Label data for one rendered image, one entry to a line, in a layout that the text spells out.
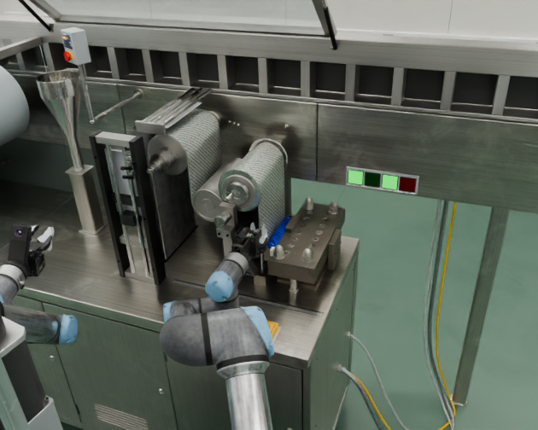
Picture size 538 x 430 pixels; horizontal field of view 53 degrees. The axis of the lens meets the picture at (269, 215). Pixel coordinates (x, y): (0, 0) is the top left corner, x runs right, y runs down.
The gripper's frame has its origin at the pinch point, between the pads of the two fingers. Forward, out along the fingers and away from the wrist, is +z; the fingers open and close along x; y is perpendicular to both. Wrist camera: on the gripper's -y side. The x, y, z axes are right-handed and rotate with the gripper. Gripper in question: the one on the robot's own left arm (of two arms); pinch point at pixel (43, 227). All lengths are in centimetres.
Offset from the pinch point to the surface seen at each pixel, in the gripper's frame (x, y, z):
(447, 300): 172, 101, 117
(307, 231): 79, 10, 31
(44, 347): -15, 69, 17
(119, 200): 16.5, -0.3, 19.3
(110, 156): 14.5, -15.7, 19.4
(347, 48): 83, -51, 45
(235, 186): 54, -11, 18
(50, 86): -13, -26, 44
